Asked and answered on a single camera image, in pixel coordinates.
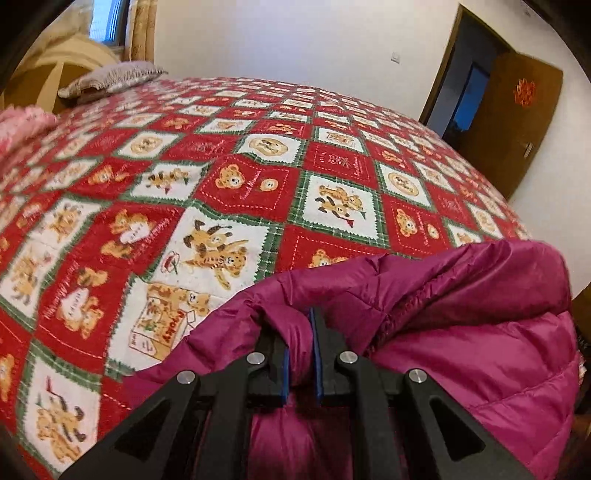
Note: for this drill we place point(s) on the window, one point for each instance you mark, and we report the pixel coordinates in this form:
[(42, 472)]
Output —
[(108, 21)]

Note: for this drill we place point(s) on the brown wooden cabinet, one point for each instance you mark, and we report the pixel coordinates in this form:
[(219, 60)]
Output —
[(582, 314)]

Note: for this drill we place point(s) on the magenta puffer jacket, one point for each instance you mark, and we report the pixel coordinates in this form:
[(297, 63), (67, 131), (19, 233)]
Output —
[(461, 332)]

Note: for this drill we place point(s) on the red paper door decoration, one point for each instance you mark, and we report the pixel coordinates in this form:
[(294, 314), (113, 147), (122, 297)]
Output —
[(525, 92)]

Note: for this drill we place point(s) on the red checkered bear bedspread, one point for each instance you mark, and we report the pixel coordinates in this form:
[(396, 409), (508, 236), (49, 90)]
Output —
[(231, 175)]

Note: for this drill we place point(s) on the beige floral curtain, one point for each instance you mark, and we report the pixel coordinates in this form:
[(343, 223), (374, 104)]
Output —
[(141, 30)]

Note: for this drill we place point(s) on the grey patterned pillow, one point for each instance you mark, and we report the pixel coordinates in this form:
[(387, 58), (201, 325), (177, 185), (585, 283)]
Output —
[(111, 76)]

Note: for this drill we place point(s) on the pink folded blanket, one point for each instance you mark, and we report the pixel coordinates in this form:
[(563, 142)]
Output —
[(21, 127)]

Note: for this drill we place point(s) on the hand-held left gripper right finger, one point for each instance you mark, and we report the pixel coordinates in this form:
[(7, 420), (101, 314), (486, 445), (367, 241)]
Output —
[(317, 360)]

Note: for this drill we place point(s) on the cream wooden headboard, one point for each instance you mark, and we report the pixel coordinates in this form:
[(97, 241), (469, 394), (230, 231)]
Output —
[(51, 64)]

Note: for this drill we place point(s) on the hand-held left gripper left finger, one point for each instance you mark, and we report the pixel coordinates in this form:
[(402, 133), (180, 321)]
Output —
[(285, 374)]

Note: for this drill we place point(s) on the dark wooden door frame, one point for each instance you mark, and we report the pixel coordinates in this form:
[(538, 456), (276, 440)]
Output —
[(445, 69)]

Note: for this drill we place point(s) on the brown wooden door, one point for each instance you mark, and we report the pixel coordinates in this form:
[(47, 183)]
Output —
[(510, 120)]

